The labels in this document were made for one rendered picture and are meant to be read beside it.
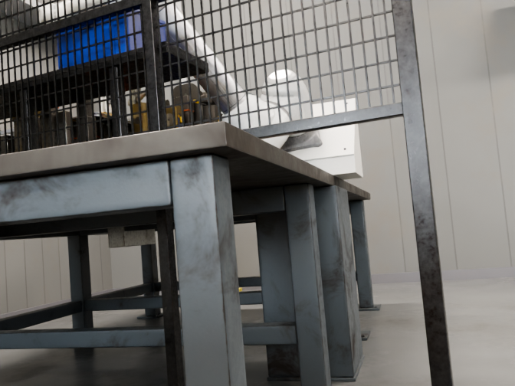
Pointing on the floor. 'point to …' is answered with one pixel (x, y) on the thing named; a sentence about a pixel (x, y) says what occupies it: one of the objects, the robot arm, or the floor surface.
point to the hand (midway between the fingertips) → (106, 105)
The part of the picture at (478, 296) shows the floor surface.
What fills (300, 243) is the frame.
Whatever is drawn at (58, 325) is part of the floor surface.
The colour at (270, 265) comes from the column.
